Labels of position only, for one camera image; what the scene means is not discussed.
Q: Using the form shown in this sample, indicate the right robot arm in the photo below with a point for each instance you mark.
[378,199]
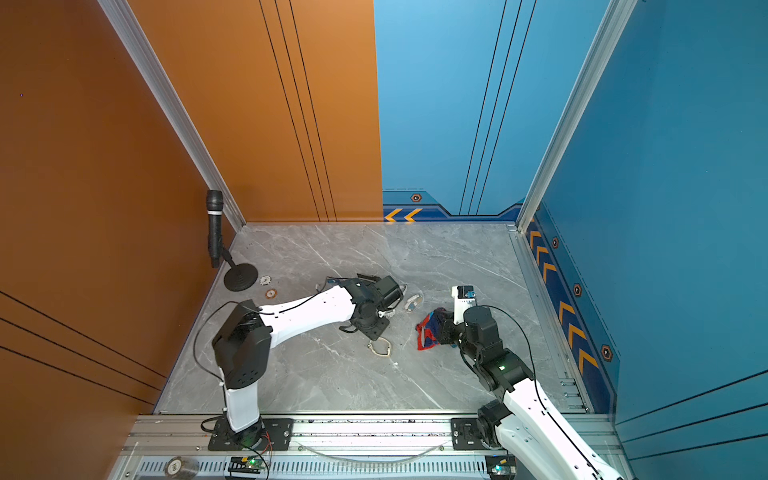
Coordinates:
[521,419]

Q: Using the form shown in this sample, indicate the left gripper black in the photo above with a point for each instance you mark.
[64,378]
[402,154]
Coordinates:
[377,333]

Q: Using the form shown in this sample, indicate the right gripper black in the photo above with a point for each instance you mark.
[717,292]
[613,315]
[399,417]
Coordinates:
[446,325]

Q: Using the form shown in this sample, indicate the red and blue cloth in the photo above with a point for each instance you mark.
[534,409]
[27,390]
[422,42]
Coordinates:
[426,331]

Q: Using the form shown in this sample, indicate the black microphone on stand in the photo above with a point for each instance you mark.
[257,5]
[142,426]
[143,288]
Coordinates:
[238,277]

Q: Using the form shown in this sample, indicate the green circuit board right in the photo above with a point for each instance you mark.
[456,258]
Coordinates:
[500,467]

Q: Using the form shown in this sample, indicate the green circuit board left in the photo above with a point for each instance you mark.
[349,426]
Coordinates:
[247,467]

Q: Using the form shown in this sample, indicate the green circuit board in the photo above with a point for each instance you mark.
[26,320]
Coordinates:
[247,467]
[500,467]

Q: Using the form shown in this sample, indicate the beige band watch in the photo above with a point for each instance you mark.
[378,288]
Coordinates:
[381,347]

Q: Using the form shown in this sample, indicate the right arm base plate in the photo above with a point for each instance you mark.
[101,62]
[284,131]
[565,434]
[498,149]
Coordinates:
[472,433]

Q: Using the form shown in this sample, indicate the silver tape roll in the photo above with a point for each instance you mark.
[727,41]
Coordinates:
[181,468]

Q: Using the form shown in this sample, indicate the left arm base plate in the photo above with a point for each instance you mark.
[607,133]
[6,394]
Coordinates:
[266,435]

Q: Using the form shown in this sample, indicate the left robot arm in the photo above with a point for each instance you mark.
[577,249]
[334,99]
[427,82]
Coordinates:
[243,344]

